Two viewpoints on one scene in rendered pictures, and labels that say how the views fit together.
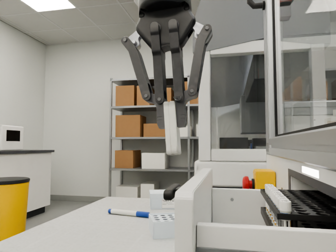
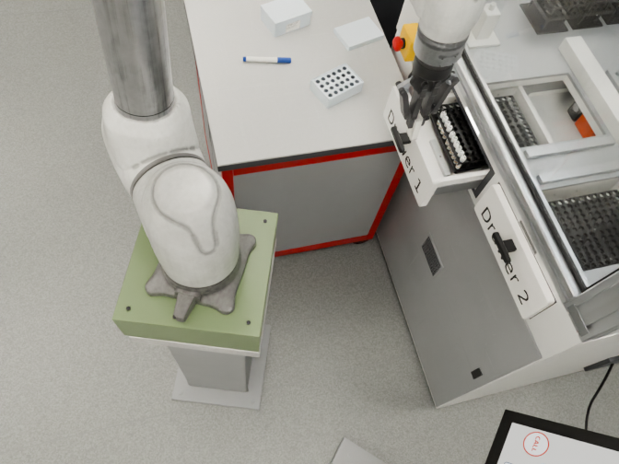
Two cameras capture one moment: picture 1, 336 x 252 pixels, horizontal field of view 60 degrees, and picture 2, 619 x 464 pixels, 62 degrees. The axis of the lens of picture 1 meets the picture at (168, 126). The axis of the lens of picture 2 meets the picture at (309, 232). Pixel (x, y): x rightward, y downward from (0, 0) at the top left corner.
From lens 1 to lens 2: 1.08 m
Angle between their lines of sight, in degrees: 72
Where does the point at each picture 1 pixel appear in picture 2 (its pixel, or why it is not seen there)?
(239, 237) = (448, 182)
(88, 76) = not seen: outside the picture
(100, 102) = not seen: outside the picture
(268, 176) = not seen: hidden behind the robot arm
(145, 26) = (418, 83)
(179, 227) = (430, 191)
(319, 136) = (488, 128)
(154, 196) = (279, 25)
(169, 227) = (339, 98)
